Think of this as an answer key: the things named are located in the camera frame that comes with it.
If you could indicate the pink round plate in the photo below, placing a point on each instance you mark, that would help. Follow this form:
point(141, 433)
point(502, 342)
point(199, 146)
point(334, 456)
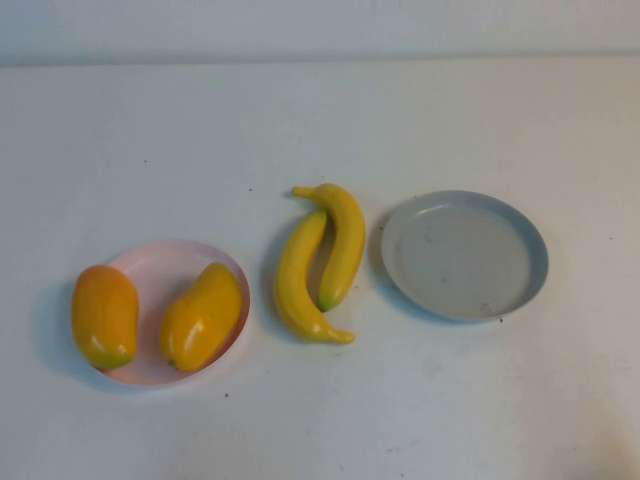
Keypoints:
point(170, 265)

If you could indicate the yellow banana with green tip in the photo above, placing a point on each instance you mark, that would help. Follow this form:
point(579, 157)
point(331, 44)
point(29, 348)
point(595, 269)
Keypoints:
point(347, 235)

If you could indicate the grey-blue round plate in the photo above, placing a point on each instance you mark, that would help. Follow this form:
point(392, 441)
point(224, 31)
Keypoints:
point(465, 260)

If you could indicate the yellow banana with curled stem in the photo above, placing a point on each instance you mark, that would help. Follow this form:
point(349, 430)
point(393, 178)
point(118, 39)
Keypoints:
point(292, 280)

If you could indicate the orange-tinted yellow mango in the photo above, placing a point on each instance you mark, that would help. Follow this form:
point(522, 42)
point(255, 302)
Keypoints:
point(105, 315)

